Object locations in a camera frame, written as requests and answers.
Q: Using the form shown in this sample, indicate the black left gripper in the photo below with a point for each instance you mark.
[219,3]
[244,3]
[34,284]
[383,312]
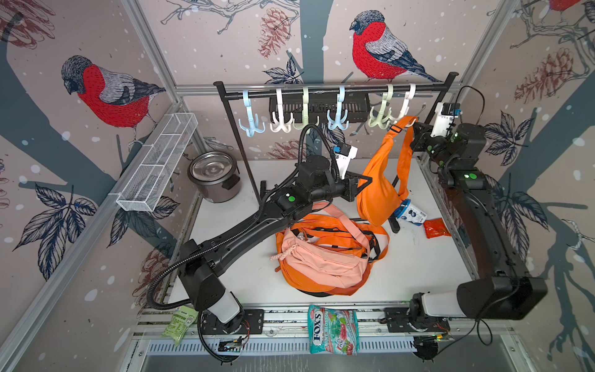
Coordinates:
[349,187]

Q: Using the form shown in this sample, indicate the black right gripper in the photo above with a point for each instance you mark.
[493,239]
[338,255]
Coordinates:
[421,142]

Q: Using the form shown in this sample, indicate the orange waist bag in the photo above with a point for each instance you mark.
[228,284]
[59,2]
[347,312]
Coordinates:
[378,201]

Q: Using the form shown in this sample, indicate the orange backpack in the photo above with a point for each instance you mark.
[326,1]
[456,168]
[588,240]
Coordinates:
[353,242]

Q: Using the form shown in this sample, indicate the pink waist bag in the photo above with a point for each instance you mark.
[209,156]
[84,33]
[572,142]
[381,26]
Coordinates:
[316,265]

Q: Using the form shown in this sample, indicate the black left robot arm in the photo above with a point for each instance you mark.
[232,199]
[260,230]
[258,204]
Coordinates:
[201,264]

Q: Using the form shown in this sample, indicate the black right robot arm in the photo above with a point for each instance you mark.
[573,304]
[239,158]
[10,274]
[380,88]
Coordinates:
[504,289]

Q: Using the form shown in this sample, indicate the light green hook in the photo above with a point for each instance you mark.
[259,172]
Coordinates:
[305,110]
[381,119]

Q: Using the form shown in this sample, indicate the white hook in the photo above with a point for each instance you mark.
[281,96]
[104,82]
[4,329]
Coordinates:
[408,96]
[279,124]

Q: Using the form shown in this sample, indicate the light blue hook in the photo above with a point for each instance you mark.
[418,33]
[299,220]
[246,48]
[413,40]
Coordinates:
[254,126]
[339,121]

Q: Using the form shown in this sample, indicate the Fox's candy bag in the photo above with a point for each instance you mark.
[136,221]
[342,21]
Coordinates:
[334,331]

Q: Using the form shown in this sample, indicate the black clothes rack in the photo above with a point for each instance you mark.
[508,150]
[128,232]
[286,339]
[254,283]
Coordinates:
[269,92]

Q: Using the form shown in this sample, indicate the red snack packet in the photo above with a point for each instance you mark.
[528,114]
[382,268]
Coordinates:
[436,228]

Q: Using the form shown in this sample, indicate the stainless steel rice cooker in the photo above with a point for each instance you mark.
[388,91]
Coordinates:
[216,176]

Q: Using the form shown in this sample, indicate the green snack packet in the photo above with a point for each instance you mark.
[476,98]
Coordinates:
[181,321]

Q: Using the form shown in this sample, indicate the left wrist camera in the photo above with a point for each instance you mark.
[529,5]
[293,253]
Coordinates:
[344,153]

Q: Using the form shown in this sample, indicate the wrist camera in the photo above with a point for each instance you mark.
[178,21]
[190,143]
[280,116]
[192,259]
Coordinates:
[445,115]
[344,153]

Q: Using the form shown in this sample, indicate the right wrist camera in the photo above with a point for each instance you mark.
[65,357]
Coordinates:
[445,115]

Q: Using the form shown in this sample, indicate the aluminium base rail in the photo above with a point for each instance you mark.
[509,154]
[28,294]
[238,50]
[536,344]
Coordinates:
[284,332]

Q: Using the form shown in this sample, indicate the white wire mesh shelf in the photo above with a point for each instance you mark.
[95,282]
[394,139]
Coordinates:
[149,181]

